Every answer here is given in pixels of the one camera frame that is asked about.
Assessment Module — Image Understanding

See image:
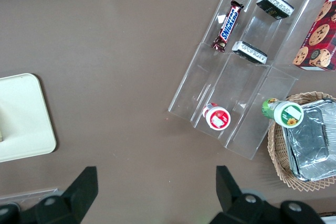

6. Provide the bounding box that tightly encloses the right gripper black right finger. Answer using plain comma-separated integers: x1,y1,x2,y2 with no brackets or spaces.
209,165,283,224

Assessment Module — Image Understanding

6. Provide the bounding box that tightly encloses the green yogurt drink bottle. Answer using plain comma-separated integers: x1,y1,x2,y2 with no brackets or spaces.
261,98,305,129

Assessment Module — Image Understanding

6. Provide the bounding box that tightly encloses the black white chocolate bar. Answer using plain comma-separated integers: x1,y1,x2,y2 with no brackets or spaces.
256,0,295,23
232,40,269,65

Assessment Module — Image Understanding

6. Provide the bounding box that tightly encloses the red yogurt drink bottle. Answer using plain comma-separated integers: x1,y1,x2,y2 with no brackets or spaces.
203,102,232,131

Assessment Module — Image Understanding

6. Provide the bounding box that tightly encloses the red chocolate chip cookie box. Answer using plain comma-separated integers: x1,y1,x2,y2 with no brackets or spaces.
292,0,336,72

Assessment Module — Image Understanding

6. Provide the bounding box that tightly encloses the clear acrylic tiered shelf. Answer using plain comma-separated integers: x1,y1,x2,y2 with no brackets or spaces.
167,0,324,161

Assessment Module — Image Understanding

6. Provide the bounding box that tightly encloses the light tan wicker basket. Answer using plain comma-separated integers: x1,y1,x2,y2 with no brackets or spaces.
267,91,336,191

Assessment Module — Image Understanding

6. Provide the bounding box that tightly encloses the Snickers bar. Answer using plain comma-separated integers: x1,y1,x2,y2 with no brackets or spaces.
212,0,245,52

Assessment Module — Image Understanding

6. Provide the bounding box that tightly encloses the cream plastic tray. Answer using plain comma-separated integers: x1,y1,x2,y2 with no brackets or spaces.
0,73,57,163

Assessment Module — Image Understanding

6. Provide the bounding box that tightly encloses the aluminium foil container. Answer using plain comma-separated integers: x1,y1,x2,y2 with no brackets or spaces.
282,97,336,182

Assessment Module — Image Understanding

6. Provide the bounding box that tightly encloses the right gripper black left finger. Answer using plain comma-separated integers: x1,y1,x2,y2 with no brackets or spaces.
20,166,99,224

